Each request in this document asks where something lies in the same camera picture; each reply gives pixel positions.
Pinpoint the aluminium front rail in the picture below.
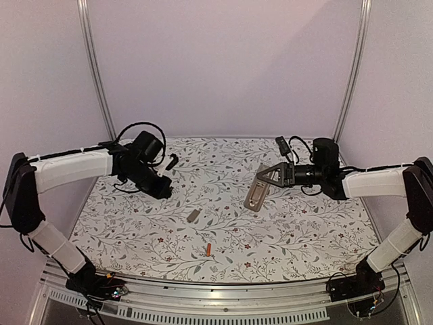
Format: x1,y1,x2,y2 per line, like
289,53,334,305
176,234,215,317
28,262,423,324

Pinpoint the grey remote battery cover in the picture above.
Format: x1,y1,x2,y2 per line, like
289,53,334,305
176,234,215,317
187,209,201,223

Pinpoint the aluminium frame post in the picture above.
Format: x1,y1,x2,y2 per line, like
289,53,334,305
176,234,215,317
76,0,116,140
333,0,372,143

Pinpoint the floral patterned table mat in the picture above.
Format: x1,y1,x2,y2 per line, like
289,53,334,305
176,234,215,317
70,138,378,283

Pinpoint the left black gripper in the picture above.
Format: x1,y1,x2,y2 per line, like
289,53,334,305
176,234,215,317
123,162,172,200

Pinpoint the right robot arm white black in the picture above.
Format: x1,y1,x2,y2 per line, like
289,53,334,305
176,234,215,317
256,137,432,301

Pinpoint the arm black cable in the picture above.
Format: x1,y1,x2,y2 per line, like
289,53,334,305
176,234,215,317
289,135,314,163
113,121,167,160

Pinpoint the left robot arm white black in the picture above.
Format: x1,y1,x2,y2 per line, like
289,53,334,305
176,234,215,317
1,131,179,299

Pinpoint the right aluminium frame post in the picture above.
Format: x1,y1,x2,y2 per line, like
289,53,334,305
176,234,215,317
333,0,372,143

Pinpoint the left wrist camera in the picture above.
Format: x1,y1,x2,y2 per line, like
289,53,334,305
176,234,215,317
155,154,179,177

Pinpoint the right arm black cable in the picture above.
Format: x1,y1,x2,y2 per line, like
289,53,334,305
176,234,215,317
289,135,314,163

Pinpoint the left aluminium frame post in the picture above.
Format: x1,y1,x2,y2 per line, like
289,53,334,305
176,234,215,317
76,0,116,140

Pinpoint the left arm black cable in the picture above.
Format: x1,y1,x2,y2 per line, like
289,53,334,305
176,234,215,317
113,121,167,160

